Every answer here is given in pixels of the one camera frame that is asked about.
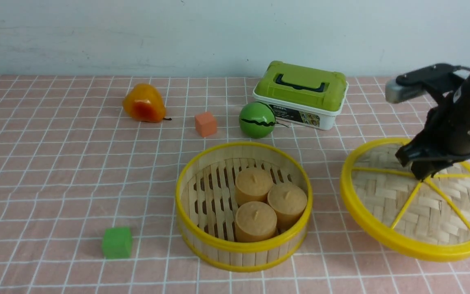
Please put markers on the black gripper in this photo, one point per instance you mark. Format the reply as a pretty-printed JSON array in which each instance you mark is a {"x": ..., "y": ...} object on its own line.
[{"x": 445, "y": 139}]

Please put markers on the yellow woven steamer lid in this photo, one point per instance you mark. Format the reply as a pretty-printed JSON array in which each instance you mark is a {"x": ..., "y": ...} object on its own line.
[{"x": 425, "y": 219}]

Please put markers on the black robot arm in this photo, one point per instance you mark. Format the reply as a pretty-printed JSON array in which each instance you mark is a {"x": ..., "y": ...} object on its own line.
[{"x": 445, "y": 138}]

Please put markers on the yellow bamboo steamer basket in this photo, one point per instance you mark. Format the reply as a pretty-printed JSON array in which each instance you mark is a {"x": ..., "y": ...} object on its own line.
[{"x": 206, "y": 206}]

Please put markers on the tan steamed bun right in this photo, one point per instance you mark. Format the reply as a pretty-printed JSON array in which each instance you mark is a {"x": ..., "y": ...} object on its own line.
[{"x": 289, "y": 202}]

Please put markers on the tan steamed bun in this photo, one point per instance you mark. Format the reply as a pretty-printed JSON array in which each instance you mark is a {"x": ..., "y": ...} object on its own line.
[
  {"x": 254, "y": 222},
  {"x": 289, "y": 202},
  {"x": 252, "y": 184}
]

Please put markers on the green lidded white storage box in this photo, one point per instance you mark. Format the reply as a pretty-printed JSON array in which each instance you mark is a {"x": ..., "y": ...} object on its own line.
[{"x": 302, "y": 95}]

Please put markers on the tan steamed bun back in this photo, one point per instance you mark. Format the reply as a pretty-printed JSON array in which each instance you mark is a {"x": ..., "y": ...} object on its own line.
[{"x": 252, "y": 184}]

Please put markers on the green toy watermelon ball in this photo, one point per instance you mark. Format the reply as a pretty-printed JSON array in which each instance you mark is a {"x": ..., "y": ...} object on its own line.
[{"x": 257, "y": 120}]

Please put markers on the tan steamed bun front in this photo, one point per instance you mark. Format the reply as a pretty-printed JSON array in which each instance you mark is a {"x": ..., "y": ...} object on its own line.
[{"x": 254, "y": 222}]

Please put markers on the orange foam cube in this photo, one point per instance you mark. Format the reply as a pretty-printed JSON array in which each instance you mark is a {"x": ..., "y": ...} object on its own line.
[{"x": 205, "y": 124}]

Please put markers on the orange yellow toy pear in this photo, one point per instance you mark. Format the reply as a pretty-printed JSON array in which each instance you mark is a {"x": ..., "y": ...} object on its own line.
[{"x": 145, "y": 104}]

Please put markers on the green foam cube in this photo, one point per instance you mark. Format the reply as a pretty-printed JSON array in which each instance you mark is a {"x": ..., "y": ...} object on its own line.
[{"x": 117, "y": 243}]

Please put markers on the pink checkered tablecloth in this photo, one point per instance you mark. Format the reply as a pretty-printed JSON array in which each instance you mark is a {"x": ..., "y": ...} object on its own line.
[{"x": 73, "y": 164}]

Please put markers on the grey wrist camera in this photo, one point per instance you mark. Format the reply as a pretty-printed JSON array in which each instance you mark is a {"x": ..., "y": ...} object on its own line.
[{"x": 435, "y": 80}]

